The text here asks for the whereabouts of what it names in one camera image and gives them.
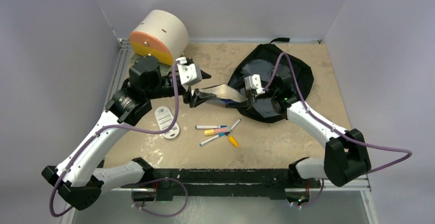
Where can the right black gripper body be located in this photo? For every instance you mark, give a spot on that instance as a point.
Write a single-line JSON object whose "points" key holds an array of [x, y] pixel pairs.
{"points": [[272, 92]]}

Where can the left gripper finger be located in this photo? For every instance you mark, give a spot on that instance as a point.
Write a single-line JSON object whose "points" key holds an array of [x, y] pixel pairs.
{"points": [[196, 97], [204, 75]]}

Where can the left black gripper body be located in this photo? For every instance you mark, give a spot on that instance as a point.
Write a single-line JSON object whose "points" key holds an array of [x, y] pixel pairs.
{"points": [[165, 87]]}

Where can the black student backpack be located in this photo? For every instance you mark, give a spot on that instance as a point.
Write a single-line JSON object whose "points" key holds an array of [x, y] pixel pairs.
{"points": [[262, 61]]}

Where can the blue orange book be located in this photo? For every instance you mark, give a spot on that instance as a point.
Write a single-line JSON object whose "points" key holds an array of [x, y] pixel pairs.
{"points": [[221, 95]]}

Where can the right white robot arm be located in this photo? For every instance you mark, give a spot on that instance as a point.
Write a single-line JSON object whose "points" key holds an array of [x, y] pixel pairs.
{"points": [[345, 153]]}

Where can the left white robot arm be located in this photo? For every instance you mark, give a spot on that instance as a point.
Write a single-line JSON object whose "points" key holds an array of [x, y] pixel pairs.
{"points": [[79, 180]]}

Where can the white marker blue cap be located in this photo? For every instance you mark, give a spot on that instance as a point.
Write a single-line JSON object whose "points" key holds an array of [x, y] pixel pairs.
{"points": [[209, 127]]}

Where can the yellow pink highlighter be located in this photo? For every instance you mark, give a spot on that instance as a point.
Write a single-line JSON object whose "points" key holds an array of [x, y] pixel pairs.
{"points": [[217, 131]]}

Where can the white oval label card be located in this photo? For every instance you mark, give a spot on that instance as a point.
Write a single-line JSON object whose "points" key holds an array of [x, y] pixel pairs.
{"points": [[164, 118]]}

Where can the cream round drawer cabinet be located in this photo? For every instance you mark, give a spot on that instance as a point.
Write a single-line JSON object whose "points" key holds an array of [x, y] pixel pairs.
{"points": [[160, 34]]}

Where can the white marker lying lower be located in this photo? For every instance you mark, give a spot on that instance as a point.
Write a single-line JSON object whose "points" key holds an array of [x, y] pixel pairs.
{"points": [[211, 139]]}

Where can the upright white marker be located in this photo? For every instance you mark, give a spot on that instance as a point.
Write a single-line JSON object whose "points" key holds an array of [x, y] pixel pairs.
{"points": [[233, 126]]}

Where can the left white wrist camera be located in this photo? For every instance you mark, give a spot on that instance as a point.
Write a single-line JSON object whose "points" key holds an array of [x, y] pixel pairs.
{"points": [[189, 73]]}

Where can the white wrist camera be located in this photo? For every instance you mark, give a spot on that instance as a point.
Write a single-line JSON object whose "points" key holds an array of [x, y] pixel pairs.
{"points": [[253, 84], [189, 73]]}

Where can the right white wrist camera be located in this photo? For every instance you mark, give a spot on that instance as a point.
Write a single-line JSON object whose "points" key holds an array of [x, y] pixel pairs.
{"points": [[253, 84]]}

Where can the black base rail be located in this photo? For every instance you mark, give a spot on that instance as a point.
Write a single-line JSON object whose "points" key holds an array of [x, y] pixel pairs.
{"points": [[275, 184]]}

